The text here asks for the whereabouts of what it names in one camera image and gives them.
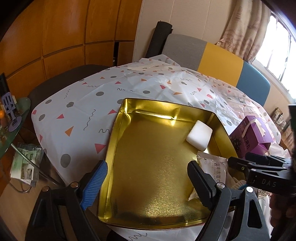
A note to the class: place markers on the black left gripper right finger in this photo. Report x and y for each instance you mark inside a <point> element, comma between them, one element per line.
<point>203,183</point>

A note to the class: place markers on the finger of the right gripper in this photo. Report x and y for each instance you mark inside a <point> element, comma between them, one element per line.
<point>266,160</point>
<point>245,166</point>

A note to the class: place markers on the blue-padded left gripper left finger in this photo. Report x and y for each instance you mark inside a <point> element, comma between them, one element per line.
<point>91,183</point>

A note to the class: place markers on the white wet wipes pack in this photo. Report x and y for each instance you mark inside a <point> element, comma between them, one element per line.
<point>215,166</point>

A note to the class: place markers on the beige knit cloth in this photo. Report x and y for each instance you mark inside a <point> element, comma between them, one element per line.
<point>233,183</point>

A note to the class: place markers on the purple tissue box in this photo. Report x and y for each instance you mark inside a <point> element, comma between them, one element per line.
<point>251,136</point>

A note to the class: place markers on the packets on desk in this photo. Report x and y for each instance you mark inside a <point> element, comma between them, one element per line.
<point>281,123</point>

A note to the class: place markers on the white foam block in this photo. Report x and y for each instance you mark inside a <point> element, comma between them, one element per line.
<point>199,136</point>

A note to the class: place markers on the gold metal tin tray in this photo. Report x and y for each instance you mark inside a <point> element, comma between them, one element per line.
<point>147,186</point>

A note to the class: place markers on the green paper packets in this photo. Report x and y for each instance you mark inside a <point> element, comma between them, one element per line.
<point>21,169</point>

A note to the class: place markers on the patterned white bed cover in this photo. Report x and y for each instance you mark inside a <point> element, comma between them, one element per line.
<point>74,124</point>

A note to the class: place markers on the grey yellow blue headboard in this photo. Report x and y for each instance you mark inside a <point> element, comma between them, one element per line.
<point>214,61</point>

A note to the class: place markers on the window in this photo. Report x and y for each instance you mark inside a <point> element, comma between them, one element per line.
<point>277,54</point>

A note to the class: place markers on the green glass side table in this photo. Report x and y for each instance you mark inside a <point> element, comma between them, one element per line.
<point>24,105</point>

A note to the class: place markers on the purple character ornament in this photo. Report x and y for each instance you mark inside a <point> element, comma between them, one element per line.
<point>11,111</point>

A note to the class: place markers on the beige patterned curtain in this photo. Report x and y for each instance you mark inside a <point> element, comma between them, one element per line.
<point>246,29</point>

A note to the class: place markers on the black rolled mat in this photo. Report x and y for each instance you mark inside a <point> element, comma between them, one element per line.
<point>160,34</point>

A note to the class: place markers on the wooden wardrobe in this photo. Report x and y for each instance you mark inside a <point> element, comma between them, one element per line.
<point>52,37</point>

